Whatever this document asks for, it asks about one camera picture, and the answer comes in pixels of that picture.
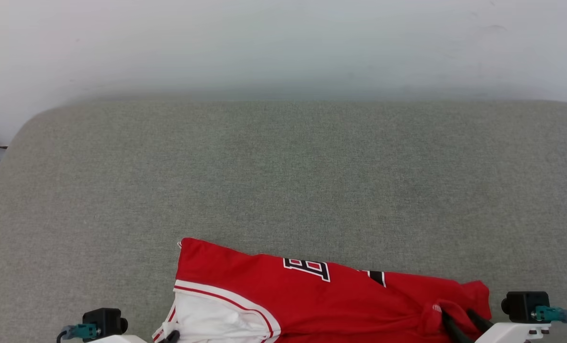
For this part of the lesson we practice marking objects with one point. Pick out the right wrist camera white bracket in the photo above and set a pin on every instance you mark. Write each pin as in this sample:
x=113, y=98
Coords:
x=521, y=314

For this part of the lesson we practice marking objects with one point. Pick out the grey fabric sofa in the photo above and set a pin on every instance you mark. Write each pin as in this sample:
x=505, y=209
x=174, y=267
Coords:
x=283, y=181

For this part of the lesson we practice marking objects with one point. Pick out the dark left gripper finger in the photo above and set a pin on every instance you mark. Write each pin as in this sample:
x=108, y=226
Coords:
x=172, y=337

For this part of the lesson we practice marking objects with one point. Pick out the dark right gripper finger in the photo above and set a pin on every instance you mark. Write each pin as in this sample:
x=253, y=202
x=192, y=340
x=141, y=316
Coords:
x=479, y=320
x=454, y=329

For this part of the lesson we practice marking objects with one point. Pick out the red white basketball jersey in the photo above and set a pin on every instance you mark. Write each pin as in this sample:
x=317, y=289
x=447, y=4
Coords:
x=321, y=305

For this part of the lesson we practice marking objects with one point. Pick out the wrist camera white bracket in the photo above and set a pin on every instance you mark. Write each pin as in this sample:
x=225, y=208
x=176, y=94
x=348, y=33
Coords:
x=103, y=321
x=521, y=314

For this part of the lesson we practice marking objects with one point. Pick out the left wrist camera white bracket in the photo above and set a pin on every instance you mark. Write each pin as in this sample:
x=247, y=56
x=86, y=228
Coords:
x=103, y=321

